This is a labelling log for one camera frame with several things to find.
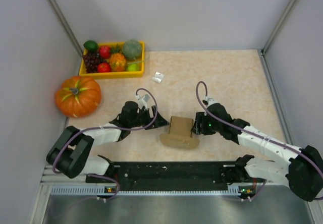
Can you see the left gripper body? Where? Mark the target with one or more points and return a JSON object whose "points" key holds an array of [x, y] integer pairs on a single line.
{"points": [[144, 116]]}

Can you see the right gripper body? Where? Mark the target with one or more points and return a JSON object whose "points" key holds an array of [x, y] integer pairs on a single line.
{"points": [[207, 126]]}

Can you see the brown cardboard box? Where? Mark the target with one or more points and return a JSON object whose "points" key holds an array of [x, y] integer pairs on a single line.
{"points": [[179, 135]]}

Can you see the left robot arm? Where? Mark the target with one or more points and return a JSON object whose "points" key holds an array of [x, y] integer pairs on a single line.
{"points": [[70, 153]]}

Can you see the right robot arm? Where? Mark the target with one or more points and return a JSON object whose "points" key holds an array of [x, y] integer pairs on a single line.
{"points": [[299, 169]]}

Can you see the small white plastic bag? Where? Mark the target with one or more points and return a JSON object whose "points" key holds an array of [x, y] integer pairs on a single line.
{"points": [[158, 77]]}

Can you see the light green apple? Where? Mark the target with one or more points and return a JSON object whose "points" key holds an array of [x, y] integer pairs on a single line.
{"points": [[133, 67]]}

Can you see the small orange pineapple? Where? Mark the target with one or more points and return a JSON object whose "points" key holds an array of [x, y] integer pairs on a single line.
{"points": [[117, 60]]}

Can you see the red apple front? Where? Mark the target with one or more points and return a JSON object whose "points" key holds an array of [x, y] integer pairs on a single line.
{"points": [[104, 68]]}

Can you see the red apple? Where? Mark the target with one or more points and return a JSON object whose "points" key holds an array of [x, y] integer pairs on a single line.
{"points": [[105, 52], [104, 68]]}

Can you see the orange plastic pumpkin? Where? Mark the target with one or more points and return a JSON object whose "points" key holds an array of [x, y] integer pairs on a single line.
{"points": [[78, 96]]}

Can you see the yellow plastic tray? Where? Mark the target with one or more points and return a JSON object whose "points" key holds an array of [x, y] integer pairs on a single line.
{"points": [[113, 75]]}

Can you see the green round melon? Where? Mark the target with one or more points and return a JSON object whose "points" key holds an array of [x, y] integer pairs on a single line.
{"points": [[132, 49]]}

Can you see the red apple back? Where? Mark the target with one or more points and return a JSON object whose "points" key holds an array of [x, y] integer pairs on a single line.
{"points": [[105, 52]]}

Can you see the dark purple grapes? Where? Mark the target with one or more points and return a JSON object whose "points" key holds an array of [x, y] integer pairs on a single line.
{"points": [[92, 61]]}

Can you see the green lime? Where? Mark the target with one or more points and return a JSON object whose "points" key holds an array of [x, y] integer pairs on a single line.
{"points": [[91, 46]]}

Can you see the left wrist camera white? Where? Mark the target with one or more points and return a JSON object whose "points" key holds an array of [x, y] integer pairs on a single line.
{"points": [[142, 100]]}

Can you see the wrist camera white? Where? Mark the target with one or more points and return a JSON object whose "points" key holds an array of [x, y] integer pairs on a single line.
{"points": [[142, 100], [208, 101]]}

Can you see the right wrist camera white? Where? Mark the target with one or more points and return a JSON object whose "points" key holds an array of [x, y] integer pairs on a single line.
{"points": [[208, 101]]}

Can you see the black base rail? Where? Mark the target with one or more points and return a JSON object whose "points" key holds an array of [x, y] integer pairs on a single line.
{"points": [[176, 176]]}

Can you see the right aluminium frame post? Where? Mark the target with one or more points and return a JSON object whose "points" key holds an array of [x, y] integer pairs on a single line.
{"points": [[279, 26]]}

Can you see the aluminium frame post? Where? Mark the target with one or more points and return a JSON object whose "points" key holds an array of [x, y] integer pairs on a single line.
{"points": [[64, 23], [279, 26]]}

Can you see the left aluminium frame post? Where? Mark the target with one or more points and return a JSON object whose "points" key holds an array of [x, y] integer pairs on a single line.
{"points": [[64, 23]]}

